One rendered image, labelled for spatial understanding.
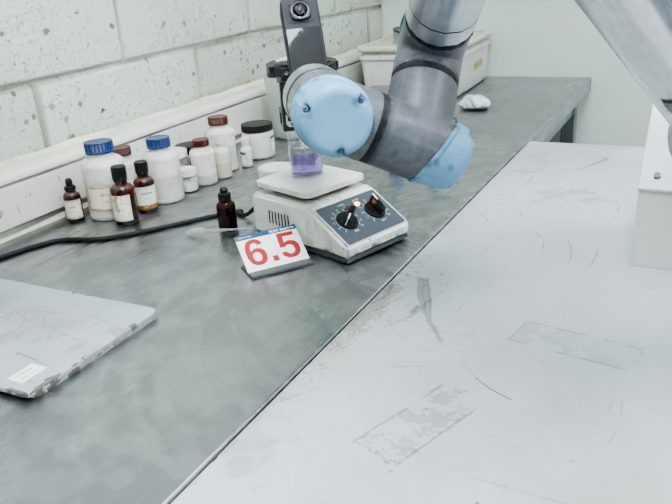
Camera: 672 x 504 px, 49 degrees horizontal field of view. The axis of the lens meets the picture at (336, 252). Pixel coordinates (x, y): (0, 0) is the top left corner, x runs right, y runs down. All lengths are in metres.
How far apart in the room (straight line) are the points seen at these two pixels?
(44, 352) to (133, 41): 0.82
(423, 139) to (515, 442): 0.31
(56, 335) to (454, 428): 0.47
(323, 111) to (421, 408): 0.29
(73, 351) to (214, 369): 0.16
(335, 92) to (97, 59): 0.82
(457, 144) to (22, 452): 0.51
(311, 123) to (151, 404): 0.31
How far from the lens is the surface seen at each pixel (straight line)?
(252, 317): 0.87
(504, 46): 2.43
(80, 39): 1.44
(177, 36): 1.64
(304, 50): 0.90
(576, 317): 0.86
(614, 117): 2.40
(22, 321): 0.95
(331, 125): 0.71
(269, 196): 1.08
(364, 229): 1.01
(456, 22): 0.77
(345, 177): 1.08
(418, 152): 0.76
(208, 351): 0.82
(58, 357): 0.85
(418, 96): 0.78
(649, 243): 0.99
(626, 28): 0.56
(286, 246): 1.02
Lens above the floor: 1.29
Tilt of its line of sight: 22 degrees down
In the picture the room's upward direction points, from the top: 4 degrees counter-clockwise
